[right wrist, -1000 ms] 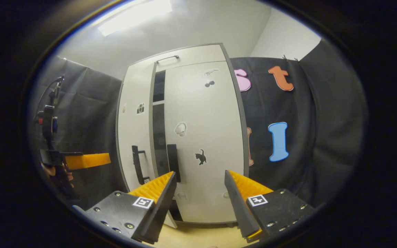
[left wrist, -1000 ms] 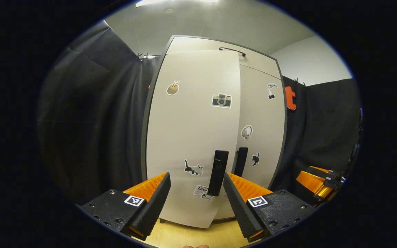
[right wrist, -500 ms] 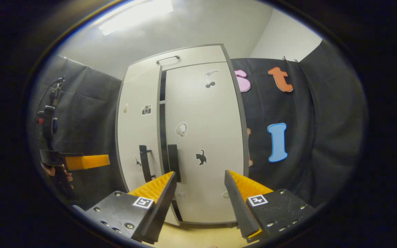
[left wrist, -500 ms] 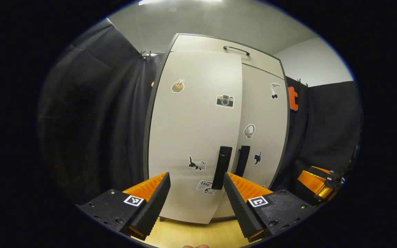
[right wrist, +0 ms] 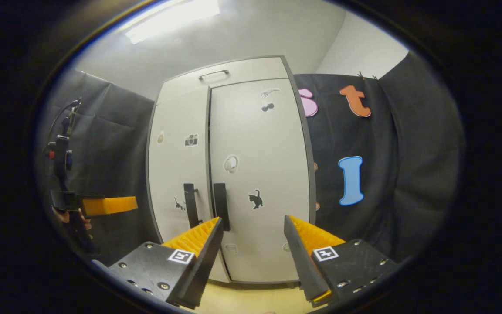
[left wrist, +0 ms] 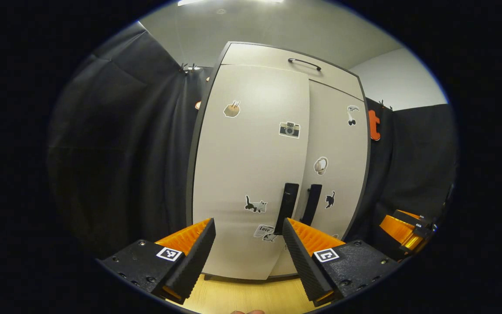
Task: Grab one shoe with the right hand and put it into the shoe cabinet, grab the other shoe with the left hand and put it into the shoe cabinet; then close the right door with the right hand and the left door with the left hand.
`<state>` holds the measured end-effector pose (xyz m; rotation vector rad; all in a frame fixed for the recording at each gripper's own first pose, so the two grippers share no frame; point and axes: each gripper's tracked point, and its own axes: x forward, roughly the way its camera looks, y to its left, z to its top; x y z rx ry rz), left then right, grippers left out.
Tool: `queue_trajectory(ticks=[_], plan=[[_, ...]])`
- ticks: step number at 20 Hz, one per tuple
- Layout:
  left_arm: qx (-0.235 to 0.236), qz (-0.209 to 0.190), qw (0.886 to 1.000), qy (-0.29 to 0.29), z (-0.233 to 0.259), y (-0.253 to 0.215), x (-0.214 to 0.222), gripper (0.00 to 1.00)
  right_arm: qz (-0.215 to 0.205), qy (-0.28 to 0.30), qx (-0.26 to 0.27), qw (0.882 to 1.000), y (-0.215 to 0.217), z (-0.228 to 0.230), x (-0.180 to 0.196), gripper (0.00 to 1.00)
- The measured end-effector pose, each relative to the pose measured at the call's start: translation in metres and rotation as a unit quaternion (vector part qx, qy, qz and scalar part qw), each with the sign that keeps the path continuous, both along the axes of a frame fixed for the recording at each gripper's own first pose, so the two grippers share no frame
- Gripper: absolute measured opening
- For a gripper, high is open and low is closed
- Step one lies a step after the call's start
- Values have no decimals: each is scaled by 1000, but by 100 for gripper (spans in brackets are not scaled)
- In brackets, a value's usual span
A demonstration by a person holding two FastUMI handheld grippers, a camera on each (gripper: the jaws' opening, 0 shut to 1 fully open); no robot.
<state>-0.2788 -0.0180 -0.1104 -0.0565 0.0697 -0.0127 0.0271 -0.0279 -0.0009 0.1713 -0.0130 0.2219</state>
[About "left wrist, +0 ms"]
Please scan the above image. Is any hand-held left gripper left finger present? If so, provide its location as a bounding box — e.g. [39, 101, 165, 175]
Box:
[96, 218, 217, 305]

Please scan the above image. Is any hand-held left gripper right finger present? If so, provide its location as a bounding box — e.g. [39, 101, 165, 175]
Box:
[282, 217, 400, 307]

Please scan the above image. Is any white cabinet door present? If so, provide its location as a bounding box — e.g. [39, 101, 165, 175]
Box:
[268, 80, 369, 277]
[192, 65, 310, 280]

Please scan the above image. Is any white shoe cabinet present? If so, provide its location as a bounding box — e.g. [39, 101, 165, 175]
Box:
[186, 41, 371, 280]

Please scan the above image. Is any white cabinet drawer front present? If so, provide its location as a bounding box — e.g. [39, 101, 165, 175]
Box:
[220, 43, 365, 101]

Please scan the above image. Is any black backdrop cloth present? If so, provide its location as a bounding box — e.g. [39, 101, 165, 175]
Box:
[347, 98, 458, 262]
[46, 22, 212, 258]

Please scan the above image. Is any ceiling light panel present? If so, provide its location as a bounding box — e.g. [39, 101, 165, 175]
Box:
[177, 0, 284, 6]

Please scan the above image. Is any black door handle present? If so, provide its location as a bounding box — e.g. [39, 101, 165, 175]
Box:
[300, 184, 322, 226]
[274, 183, 299, 235]

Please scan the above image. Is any black drawer handle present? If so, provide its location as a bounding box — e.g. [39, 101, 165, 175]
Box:
[288, 58, 322, 71]

